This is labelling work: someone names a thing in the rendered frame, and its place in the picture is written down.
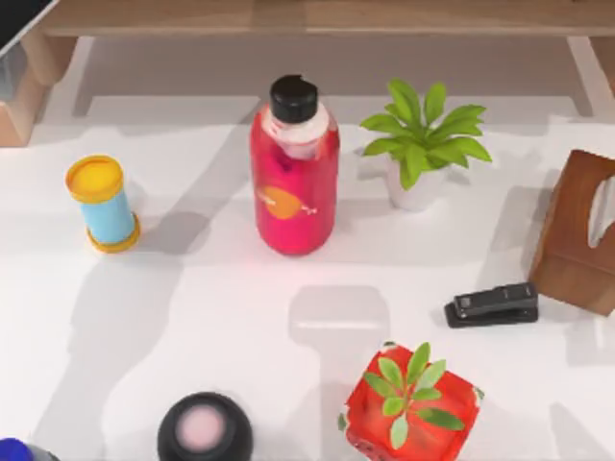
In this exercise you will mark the red bottle with black cap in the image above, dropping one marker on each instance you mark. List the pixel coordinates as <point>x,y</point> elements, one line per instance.
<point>293,201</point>

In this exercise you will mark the green plant in white pot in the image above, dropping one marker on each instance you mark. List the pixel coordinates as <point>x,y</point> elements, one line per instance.
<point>417,144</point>

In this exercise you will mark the black stapler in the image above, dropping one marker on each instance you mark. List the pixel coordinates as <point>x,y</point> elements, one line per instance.
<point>495,305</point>

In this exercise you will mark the green plant in red pot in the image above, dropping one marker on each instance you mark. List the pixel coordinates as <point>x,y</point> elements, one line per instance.
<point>408,408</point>

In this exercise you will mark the blue can with yellow ends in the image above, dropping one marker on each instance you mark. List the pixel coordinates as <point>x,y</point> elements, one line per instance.
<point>103,204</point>

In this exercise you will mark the wooden shelf unit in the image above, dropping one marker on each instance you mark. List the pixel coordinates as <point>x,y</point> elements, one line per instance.
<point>288,19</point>

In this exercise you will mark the black round cup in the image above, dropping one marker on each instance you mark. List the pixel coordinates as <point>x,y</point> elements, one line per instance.
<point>204,427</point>

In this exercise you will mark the brown wooden tissue box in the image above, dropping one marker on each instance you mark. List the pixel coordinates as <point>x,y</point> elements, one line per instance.
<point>567,240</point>

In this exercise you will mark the blue bottle cap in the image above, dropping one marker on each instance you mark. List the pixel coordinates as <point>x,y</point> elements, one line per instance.
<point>14,450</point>

